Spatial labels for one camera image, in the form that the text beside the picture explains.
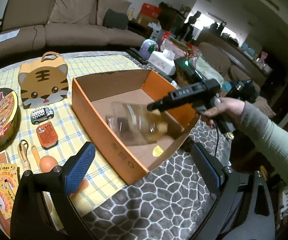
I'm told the clear plastic container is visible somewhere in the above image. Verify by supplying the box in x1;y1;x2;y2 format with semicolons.
106;101;168;146

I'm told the yellow sushi glove packet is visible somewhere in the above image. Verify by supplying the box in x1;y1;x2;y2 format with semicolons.
0;163;19;194
0;181;15;219

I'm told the tiger face paper box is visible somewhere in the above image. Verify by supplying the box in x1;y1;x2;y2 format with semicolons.
18;51;69;109

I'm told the grey-green sleeved right forearm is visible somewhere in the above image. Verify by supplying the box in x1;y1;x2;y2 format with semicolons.
240;102;288;180

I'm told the person's right hand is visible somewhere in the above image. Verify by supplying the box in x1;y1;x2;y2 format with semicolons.
201;98;245;128

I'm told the large orange flat spoon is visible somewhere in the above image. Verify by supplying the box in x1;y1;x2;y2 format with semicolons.
70;178;89;200

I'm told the brown upholstered chair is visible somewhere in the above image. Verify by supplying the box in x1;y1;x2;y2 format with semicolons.
198;42;276;118

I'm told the orange measuring spoon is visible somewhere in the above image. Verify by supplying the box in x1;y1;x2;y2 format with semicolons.
30;144;59;173

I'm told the white tissue box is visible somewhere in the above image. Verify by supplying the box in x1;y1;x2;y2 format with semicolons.
148;49;176;76

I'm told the orange KFC sauce packet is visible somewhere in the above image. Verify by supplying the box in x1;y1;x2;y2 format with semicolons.
36;121;58;149

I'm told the grey stone-pattern mat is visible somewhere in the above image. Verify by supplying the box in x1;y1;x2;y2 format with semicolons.
83;121;231;239

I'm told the yellow plaid tablecloth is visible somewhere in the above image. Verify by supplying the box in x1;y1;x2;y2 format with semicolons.
0;53;140;216

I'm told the black remote control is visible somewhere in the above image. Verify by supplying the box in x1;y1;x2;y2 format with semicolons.
126;48;148;65

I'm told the purple round container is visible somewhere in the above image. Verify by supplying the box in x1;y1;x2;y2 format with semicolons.
139;39;158;60

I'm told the checkered toy car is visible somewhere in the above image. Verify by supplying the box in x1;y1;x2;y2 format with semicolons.
30;107;54;125

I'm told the orange cardboard box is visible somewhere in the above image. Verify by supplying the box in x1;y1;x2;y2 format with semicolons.
72;69;197;185

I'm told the red gift box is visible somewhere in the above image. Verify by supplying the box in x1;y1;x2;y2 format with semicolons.
140;3;162;19

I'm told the dark green cushion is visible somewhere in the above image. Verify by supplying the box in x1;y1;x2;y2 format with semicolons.
103;9;129;30

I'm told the brown sofa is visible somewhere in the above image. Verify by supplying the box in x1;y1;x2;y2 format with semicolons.
0;0;144;61

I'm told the white paper on sofa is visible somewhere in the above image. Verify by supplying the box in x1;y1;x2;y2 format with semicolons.
0;29;20;43

